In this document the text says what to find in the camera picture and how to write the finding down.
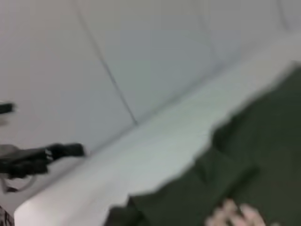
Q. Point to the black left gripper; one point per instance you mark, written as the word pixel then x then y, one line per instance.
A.
pixel 23 162

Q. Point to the dark green FREE T-shirt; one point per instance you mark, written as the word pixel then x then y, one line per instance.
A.
pixel 258 141

